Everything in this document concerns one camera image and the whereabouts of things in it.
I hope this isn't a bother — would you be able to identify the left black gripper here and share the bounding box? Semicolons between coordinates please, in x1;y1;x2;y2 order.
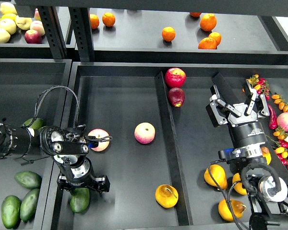
57;167;110;197

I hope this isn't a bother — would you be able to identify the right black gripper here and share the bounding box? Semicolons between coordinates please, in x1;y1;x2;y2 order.
206;80;270;149

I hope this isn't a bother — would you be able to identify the dark green avocado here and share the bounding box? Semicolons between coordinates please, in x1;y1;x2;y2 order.
70;188;90;213

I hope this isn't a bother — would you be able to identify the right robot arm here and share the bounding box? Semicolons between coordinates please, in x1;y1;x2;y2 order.
206;74;288;230

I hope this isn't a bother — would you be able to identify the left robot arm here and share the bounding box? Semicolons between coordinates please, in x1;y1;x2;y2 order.
0;85;112;193

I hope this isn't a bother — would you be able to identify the yellow pear with brown tip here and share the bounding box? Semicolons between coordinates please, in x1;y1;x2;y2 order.
261;146;272;165

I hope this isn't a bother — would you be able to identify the dark avocado in left bin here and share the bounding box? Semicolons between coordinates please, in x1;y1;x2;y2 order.
14;171;42;190

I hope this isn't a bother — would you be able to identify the small yellow pear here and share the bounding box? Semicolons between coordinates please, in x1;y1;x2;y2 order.
232;173;247;195

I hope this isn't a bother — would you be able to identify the green avocado upper left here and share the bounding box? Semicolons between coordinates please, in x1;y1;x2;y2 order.
23;117;45;129

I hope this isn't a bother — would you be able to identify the yellow pear bottom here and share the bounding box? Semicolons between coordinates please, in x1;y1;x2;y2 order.
218;198;247;222

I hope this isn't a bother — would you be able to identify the upper cherry tomato bunch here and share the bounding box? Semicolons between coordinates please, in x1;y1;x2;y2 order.
246;74;270;101

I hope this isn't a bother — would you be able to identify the cherry tomato bunch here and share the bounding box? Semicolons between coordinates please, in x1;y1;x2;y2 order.
267;126;288;170
246;74;270;101

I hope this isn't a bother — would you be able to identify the red chili pepper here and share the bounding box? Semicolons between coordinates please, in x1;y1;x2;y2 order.
267;104;277;129

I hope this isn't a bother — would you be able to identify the orange cherry tomato sprig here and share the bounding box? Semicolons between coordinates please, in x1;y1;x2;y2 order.
271;94;288;113

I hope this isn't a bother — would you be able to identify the pink peach right bin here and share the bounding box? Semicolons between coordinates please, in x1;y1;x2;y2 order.
276;112;288;132

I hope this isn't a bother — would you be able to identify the pink apple left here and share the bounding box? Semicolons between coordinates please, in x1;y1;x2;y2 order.
88;128;110;152

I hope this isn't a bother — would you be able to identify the pink apple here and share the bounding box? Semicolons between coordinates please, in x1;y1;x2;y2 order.
88;128;110;152
134;122;156;144

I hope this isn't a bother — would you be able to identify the dark red apple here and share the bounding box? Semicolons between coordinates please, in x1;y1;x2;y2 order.
168;87;185;107

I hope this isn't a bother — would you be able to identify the black bin divider right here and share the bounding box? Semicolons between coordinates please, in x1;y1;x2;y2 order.
211;72;288;204

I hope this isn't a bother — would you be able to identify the black bin divider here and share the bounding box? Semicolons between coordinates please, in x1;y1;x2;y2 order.
155;72;193;226
211;72;288;204

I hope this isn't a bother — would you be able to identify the lower cherry tomato bunch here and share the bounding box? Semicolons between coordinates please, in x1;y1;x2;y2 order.
267;126;288;170

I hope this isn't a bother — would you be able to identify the orange front right shelf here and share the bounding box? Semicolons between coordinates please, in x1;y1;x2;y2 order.
198;37;217;49

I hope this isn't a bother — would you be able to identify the orange shelf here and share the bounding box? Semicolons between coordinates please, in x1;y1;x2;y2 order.
208;32;222;46
198;37;217;49
161;27;176;42

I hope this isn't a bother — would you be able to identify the bright red apple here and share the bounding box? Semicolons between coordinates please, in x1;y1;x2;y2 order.
165;68;186;88

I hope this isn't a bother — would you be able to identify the pink apple centre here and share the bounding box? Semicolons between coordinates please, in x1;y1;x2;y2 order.
134;122;156;144

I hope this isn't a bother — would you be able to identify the black centre display bin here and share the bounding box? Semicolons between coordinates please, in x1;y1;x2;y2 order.
50;62;288;230

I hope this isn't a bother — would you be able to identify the black display bin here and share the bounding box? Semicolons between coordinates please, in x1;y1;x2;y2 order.
0;58;71;230
50;62;288;230

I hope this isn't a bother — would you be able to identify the large orange upper right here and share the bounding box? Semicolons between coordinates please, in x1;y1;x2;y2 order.
200;13;217;32

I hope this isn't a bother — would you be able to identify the orange centre shelf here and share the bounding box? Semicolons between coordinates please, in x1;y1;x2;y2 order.
161;27;176;42

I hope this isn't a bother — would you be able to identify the orange under shelf edge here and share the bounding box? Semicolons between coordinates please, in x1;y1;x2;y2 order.
190;12;202;18

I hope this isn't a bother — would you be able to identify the black bin divider left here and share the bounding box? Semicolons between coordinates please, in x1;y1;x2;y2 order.
155;72;193;226

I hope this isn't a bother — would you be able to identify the black top shelf beam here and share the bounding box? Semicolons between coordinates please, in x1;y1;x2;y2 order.
16;0;288;17

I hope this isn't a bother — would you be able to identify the black left display bin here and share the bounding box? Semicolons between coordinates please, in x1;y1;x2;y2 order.
0;58;71;230

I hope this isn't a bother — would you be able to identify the black upper shelf tray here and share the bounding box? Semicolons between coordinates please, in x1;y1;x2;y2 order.
92;9;288;65

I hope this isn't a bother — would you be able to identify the black upper left tray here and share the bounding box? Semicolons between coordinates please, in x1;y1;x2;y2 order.
0;1;72;59

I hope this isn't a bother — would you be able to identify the black perforated post right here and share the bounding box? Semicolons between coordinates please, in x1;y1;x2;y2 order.
68;7;95;62

